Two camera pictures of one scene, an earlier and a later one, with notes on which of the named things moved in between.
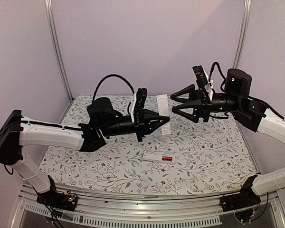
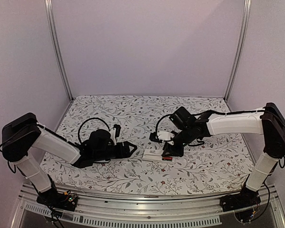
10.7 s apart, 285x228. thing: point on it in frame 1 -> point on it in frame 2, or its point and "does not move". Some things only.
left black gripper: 149,127 -> 126,153
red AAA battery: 166,157 does not move
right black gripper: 200,109 -> 174,152
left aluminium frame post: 56,49 does not move
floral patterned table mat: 180,157 does not move
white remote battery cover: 163,106 -> 154,152
